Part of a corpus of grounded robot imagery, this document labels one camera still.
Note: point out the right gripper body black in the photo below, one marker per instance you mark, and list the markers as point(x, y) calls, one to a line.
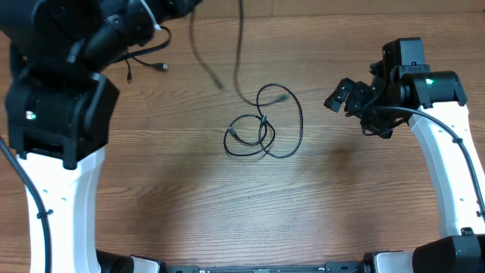
point(359, 105)

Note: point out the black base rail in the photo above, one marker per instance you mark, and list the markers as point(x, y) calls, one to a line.
point(257, 269)

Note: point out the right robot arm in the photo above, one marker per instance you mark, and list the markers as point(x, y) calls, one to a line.
point(405, 90)

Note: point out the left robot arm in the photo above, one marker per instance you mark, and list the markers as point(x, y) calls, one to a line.
point(59, 108)

